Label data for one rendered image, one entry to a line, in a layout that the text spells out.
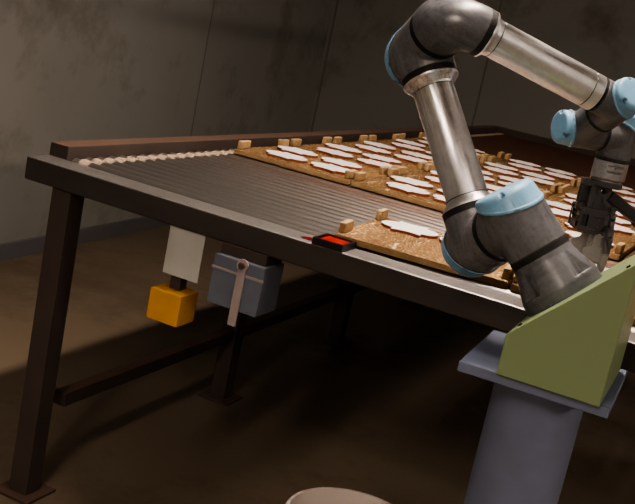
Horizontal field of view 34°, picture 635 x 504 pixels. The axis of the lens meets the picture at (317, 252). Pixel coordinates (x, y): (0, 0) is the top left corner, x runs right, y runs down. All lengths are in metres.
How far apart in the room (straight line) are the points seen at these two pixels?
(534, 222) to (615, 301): 0.22
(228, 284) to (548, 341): 0.88
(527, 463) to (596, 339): 0.29
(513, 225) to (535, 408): 0.33
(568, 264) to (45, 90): 3.53
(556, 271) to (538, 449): 0.33
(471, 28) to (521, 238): 0.43
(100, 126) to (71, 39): 0.55
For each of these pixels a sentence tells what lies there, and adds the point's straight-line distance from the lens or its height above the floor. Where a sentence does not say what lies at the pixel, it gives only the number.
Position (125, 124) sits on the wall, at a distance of 5.65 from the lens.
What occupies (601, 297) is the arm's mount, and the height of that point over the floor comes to 1.05.
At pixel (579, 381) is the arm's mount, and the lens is 1.82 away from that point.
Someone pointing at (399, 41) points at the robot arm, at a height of 1.39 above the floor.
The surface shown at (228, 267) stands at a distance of 2.40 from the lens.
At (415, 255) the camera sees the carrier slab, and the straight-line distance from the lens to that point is 2.32.
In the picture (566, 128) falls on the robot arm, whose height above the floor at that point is 1.28.
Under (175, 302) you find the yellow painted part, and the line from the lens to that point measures 2.49.
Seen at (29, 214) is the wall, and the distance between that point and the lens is 5.15.
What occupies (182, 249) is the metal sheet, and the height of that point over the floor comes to 0.80.
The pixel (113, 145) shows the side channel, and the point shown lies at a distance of 2.92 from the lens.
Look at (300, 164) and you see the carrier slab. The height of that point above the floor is 0.94.
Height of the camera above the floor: 1.42
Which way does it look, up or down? 13 degrees down
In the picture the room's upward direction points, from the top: 12 degrees clockwise
